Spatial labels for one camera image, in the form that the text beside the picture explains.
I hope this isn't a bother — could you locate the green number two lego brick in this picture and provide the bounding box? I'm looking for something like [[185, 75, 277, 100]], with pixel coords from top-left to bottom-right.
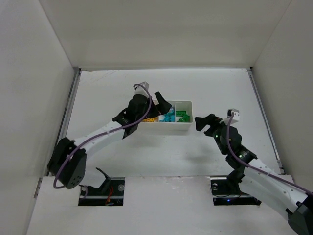
[[177, 115, 190, 123]]

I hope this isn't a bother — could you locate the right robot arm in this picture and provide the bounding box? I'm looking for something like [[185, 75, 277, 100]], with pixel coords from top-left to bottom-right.
[[195, 109, 313, 235]]

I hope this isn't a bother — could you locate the green lego plate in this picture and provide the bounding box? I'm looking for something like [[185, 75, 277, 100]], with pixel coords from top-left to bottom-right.
[[176, 110, 187, 117]]

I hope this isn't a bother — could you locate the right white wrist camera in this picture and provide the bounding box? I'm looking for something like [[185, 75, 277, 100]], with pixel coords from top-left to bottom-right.
[[227, 109, 240, 124]]

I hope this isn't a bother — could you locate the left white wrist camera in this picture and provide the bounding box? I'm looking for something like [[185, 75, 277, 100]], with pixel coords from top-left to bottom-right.
[[133, 82, 149, 95]]

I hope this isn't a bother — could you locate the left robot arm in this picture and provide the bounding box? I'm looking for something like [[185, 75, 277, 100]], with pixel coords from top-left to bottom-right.
[[47, 92, 172, 190]]

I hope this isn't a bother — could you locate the blue long lego brick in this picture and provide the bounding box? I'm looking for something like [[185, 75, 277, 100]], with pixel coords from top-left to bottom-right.
[[158, 107, 176, 122]]

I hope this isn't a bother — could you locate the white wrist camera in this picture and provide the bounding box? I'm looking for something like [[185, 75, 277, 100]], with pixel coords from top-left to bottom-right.
[[227, 109, 240, 124], [133, 82, 149, 95]]

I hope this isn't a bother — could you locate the yellow lego brick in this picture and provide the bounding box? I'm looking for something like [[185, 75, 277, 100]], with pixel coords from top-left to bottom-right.
[[142, 117, 158, 123]]

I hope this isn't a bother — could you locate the white three-compartment tray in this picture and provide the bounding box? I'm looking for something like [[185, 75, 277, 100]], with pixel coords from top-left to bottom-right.
[[138, 100, 193, 131]]

